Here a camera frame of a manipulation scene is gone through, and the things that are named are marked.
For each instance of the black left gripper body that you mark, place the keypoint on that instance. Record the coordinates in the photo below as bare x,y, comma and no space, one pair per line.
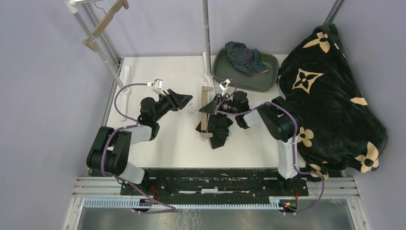
164,105

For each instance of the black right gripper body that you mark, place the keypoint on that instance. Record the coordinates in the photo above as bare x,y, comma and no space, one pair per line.
227,106

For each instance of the black striped underwear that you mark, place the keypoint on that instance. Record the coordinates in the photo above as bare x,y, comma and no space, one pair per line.
218,126

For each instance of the wooden clip hanger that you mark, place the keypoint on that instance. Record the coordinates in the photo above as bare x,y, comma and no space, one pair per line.
202,126

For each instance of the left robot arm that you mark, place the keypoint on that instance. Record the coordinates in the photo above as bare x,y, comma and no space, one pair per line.
109,152

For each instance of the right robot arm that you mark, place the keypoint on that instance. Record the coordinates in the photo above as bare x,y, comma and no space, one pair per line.
278,118

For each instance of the blue striped underwear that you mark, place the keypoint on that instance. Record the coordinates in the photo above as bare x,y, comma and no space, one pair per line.
245,60

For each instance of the left hanging wooden hanger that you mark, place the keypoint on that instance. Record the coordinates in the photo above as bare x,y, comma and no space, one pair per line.
103,23

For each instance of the green plastic tray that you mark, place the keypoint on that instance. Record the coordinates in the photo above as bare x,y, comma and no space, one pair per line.
223,69

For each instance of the left rack pole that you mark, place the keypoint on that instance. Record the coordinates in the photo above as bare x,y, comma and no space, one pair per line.
93,26

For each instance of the rack pole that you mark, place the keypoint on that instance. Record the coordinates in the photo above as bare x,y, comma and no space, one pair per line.
93,26
206,26

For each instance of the centre rack pole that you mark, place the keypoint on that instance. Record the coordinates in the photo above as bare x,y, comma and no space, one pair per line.
206,26

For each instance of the black floral blanket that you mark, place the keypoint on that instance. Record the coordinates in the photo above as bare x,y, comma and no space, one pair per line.
338,129

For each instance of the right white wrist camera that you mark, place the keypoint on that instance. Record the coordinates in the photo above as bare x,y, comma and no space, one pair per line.
224,86

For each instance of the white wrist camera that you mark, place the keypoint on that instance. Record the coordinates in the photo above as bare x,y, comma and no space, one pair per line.
224,86
156,86

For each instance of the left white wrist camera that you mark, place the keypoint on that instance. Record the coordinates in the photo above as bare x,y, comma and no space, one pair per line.
156,86

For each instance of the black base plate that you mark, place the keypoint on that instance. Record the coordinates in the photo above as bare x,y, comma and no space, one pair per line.
220,186

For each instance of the white cable duct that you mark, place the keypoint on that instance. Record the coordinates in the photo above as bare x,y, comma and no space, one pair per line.
138,203

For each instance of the aluminium frame rails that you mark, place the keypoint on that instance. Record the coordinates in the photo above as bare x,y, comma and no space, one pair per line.
335,205

